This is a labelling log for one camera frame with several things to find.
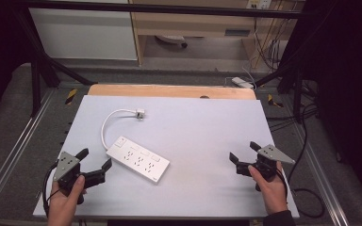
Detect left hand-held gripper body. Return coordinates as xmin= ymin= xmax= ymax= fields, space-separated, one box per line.
xmin=52 ymin=152 xmax=89 ymax=205

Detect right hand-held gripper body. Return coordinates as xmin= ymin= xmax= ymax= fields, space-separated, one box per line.
xmin=236 ymin=143 xmax=296 ymax=192

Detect person's right hand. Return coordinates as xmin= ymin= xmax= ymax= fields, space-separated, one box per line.
xmin=247 ymin=161 xmax=289 ymax=217

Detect person's left hand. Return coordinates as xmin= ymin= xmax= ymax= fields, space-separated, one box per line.
xmin=47 ymin=174 xmax=88 ymax=221

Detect yellow black tape marker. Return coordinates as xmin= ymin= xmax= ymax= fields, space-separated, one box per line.
xmin=64 ymin=88 xmax=78 ymax=105
xmin=267 ymin=93 xmax=285 ymax=108

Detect white floor power strip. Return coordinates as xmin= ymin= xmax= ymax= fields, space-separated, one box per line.
xmin=231 ymin=76 xmax=255 ymax=90

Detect wooden board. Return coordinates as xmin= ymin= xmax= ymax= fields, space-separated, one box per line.
xmin=87 ymin=83 xmax=257 ymax=101

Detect white cabinet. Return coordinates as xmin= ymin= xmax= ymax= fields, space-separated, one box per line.
xmin=28 ymin=0 xmax=139 ymax=61

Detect white chair base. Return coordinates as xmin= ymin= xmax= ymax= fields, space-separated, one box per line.
xmin=155 ymin=34 xmax=189 ymax=49

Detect wooden desk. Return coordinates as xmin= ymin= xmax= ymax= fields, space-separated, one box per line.
xmin=128 ymin=0 xmax=305 ymax=66

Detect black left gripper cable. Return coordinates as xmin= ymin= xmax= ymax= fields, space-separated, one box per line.
xmin=41 ymin=160 xmax=60 ymax=218

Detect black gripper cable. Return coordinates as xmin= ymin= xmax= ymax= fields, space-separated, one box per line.
xmin=275 ymin=169 xmax=325 ymax=219
xmin=41 ymin=160 xmax=60 ymax=218

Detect white power strip cable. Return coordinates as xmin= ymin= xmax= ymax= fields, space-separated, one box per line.
xmin=100 ymin=108 xmax=139 ymax=151

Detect black floor cables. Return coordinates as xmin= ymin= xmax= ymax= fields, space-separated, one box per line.
xmin=265 ymin=79 xmax=320 ymax=133

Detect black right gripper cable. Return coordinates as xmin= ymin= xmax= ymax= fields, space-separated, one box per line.
xmin=275 ymin=169 xmax=325 ymax=219

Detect aluminium rail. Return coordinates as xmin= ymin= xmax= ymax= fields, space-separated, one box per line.
xmin=0 ymin=88 xmax=59 ymax=218
xmin=291 ymin=121 xmax=351 ymax=226

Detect bundle of hanging cables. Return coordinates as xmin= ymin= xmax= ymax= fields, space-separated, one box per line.
xmin=251 ymin=8 xmax=293 ymax=72

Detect white wall socket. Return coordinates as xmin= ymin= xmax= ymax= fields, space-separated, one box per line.
xmin=245 ymin=0 xmax=273 ymax=10

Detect black metal frame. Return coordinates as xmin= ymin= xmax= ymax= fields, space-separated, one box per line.
xmin=12 ymin=0 xmax=337 ymax=119

